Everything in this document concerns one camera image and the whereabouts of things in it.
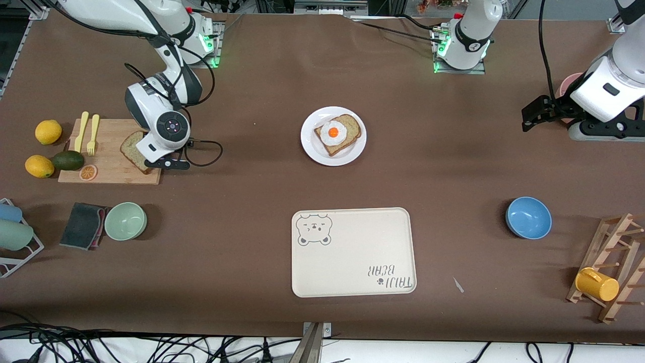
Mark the brown bread slice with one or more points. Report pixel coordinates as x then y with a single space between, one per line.
132 148
351 128

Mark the fried egg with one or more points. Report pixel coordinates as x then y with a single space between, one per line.
332 133

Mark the small white tape scrap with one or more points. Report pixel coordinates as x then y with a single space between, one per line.
458 285

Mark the orange slice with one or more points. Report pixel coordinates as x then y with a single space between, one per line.
88 173

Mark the pink bowl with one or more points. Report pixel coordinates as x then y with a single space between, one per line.
568 85

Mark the yellow mug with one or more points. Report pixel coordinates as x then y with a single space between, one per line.
597 285

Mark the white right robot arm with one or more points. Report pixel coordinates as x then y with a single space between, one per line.
166 126

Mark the pale green bowl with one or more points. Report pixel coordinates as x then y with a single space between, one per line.
125 222

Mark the cream bear print tray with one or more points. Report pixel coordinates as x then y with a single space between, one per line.
352 252

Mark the yellow lemon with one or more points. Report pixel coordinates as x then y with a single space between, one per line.
48 132
39 166

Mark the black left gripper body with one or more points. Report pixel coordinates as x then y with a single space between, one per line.
556 108

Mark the orange red decoration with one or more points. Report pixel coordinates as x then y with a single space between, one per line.
436 4

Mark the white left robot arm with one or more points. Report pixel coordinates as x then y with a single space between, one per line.
471 36

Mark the grey metal box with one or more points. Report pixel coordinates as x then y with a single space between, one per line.
330 6

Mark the light blue cup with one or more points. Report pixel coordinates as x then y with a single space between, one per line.
9 213

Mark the wooden cutting board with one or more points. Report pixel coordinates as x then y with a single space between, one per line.
108 161

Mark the dark grey folded cloth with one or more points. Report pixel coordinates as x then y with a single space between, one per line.
80 227

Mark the dark green avocado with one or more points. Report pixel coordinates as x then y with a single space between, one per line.
68 160

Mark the yellow plastic fork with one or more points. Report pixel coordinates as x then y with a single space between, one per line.
92 143

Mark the blue bowl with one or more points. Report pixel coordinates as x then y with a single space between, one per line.
529 218

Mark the metal camera pole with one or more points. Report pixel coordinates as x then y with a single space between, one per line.
310 348

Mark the wooden peg rack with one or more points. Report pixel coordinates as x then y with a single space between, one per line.
612 232

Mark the pale green cup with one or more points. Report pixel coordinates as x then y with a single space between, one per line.
15 235

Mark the white round plate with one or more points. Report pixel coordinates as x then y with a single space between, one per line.
310 148

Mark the yellow plastic knife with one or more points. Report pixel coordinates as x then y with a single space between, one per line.
80 131

